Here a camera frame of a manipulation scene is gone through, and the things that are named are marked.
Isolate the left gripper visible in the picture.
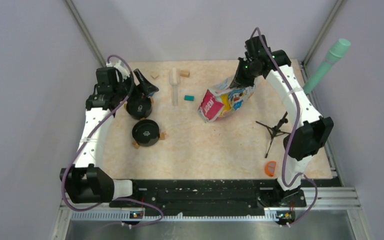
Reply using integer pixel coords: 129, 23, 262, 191
113, 68, 159, 106

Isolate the clear plastic scoop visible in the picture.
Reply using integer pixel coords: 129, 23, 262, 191
168, 67, 181, 107

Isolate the pet food bag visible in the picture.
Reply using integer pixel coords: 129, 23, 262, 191
197, 76, 261, 123

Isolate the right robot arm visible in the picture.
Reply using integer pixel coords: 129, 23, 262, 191
233, 34, 334, 206

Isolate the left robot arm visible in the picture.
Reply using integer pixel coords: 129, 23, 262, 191
60, 66, 159, 207

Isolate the black pet bowl far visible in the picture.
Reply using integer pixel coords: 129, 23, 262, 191
125, 96, 153, 120

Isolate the black pet bowl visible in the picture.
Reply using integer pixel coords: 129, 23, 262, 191
131, 119, 160, 147
125, 96, 153, 120

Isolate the black pet bowl near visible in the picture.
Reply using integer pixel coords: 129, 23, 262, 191
131, 119, 160, 147

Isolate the wooden block left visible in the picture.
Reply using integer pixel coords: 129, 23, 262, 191
151, 72, 159, 79

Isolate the wooden block right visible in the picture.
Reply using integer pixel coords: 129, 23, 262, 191
179, 70, 190, 78

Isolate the teal block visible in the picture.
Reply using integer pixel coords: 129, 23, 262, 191
184, 95, 195, 102

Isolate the small wooden block front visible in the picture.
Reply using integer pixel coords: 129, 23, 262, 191
132, 141, 140, 149

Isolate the black mini tripod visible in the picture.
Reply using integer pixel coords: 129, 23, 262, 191
255, 112, 291, 159

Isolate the mint green microphone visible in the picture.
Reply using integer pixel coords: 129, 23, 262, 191
303, 38, 351, 95

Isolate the orange plastic piece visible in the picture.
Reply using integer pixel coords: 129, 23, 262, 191
264, 161, 277, 178

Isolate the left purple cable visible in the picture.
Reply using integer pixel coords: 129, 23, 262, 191
60, 54, 164, 229

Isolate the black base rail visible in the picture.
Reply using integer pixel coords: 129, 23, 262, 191
109, 179, 307, 217

